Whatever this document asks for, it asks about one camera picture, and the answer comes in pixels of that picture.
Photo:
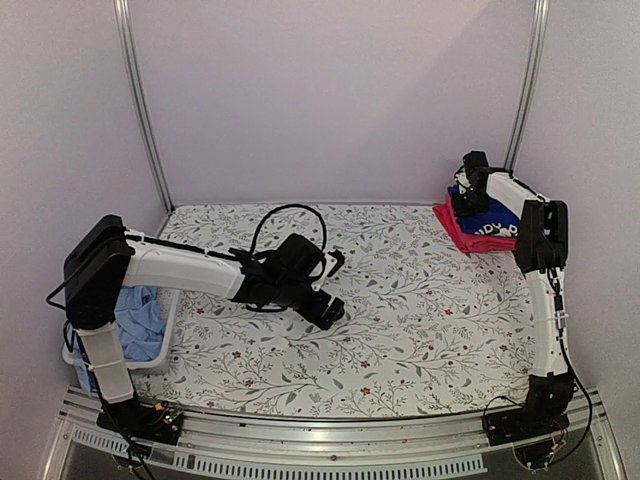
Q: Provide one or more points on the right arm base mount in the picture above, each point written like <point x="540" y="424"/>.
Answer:
<point x="521" y="423"/>

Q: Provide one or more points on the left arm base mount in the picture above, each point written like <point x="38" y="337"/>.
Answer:
<point x="161" y="422"/>

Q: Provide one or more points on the right aluminium corner post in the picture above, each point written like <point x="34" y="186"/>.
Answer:
<point x="528" y="85"/>

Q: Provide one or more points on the blue printed t-shirt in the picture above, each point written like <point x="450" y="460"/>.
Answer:
<point x="497" y="221"/>

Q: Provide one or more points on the white plastic laundry basket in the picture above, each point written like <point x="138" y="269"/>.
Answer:
<point x="165" y="340"/>

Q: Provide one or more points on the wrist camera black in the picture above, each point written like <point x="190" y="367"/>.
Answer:
<point x="297" y="259"/>
<point x="474" y="160"/>

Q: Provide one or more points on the aluminium front rail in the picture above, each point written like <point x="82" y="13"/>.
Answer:
<point x="232" y="445"/>

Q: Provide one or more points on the left aluminium corner post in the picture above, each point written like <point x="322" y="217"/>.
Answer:
<point x="124" y="25"/>

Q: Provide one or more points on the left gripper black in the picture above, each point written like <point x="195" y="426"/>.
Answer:
<point x="329" y="316"/>

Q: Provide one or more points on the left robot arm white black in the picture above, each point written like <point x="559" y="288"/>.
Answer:
<point x="112" y="259"/>

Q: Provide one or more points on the light blue shirt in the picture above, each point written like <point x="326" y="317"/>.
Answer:
<point x="140" y="320"/>

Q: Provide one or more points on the folded pink garment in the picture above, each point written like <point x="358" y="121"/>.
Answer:
<point x="467" y="243"/>

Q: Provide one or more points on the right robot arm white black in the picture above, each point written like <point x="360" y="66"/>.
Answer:
<point x="541" y="252"/>

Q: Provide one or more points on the floral table mat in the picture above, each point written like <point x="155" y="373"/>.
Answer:
<point x="427" y="329"/>

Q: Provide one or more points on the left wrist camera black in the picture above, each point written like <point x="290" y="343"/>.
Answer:
<point x="297" y="259"/>

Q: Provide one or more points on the aluminium corner post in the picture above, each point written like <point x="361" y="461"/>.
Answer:
<point x="124" y="25"/>
<point x="528" y="85"/>

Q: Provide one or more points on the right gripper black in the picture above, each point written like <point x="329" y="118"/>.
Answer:
<point x="460" y="211"/>

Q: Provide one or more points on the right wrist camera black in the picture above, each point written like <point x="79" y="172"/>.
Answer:
<point x="474" y="160"/>

